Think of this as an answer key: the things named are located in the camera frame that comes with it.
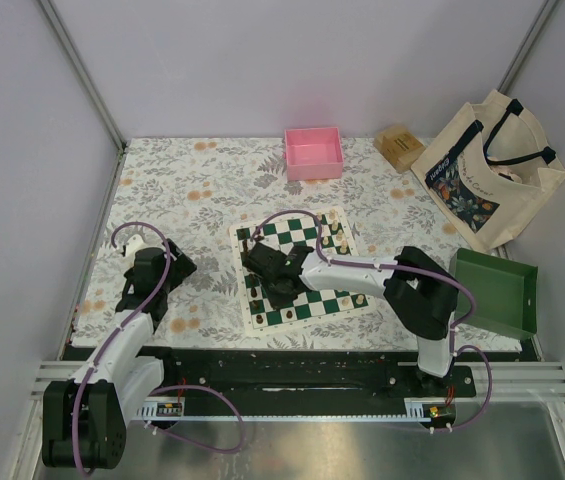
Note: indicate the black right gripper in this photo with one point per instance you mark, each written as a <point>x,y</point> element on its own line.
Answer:
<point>278,301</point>

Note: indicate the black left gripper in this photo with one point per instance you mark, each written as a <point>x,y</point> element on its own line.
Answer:
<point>180,268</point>

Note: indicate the green white chess board mat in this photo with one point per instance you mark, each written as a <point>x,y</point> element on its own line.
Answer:
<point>309,309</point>

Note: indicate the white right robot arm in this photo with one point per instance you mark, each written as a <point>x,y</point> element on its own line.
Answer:
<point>420,292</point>

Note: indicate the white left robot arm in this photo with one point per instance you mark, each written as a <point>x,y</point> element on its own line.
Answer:
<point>85,418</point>

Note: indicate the floral patterned table mat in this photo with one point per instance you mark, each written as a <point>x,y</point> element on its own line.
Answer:
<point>194,190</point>

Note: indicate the pink plastic box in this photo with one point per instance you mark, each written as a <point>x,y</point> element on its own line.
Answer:
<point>313,153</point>

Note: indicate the small cardboard box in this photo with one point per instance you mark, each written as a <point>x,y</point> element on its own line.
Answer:
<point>399,147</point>

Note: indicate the green metal tray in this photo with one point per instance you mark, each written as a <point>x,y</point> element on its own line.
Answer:
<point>505,292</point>

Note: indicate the beige canvas tote bag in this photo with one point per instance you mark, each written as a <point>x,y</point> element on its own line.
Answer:
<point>490,170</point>

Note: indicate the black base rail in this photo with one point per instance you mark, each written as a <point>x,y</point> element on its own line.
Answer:
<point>295,383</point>

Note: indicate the aluminium frame rail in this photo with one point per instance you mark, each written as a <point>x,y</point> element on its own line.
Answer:
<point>502,382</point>

